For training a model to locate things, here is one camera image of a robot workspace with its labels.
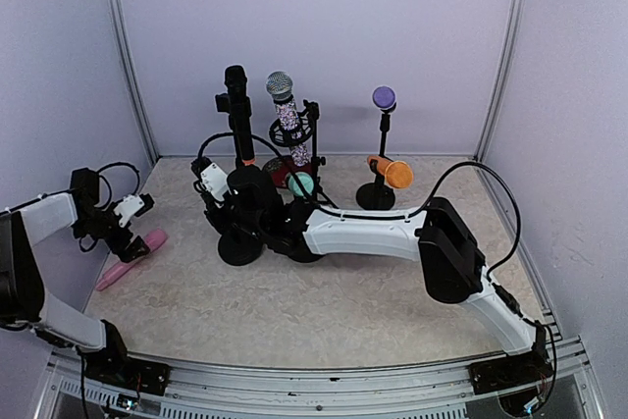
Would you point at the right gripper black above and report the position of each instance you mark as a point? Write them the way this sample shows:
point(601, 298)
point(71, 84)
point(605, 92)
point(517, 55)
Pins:
point(220, 225)

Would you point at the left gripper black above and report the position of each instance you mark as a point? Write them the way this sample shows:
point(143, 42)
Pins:
point(130, 252)

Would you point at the pink toy microphone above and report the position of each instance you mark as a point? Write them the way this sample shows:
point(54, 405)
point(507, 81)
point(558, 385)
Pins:
point(154, 240)

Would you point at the black stand for teal mic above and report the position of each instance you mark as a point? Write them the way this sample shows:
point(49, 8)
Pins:
point(304, 255)

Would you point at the teal toy microphone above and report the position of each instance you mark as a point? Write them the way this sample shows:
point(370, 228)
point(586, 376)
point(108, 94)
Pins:
point(300, 184)

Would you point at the orange toy microphone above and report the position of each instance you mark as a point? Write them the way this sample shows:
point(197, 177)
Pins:
point(397, 174)

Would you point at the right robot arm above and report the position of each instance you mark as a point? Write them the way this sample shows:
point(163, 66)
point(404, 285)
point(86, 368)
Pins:
point(245, 208)

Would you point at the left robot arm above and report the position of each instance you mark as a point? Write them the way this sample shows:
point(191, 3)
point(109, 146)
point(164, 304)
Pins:
point(26, 303)

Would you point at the black tripod mic stand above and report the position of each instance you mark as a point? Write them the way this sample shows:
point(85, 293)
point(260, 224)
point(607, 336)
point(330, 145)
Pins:
point(309, 117)

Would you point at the black microphone orange tip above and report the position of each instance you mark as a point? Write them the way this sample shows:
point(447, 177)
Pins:
point(236, 80)

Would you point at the glitter silver-head microphone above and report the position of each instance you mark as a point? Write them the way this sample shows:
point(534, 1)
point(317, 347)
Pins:
point(280, 87)

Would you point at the purple-head microphone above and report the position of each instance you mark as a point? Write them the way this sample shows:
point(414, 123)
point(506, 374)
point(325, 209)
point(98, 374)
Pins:
point(384, 98)

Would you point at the red floral plate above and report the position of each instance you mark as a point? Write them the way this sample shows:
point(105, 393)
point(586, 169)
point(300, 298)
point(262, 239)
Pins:
point(279, 169)

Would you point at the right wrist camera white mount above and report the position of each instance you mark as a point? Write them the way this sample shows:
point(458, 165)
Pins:
point(213, 179)

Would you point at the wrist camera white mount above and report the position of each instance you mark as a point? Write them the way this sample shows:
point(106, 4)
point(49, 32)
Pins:
point(213, 179)
point(132, 206)

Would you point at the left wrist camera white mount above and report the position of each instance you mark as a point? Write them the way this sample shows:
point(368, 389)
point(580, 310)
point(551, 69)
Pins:
point(132, 206)

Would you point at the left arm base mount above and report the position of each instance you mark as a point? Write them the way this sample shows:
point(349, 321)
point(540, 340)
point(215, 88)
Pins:
point(132, 374)

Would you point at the aluminium front rail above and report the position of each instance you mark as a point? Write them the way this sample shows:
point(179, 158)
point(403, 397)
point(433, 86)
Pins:
point(441, 389)

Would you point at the aluminium frame post left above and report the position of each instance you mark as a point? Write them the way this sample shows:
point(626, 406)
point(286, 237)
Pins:
point(146, 134)

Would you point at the aluminium frame post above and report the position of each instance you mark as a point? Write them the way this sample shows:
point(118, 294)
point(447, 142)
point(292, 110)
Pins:
point(146, 134)
point(515, 11)

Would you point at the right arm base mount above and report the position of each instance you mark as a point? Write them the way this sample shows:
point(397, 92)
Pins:
point(508, 372)

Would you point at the aluminium frame post right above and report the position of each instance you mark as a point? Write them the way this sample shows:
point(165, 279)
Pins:
point(515, 11)

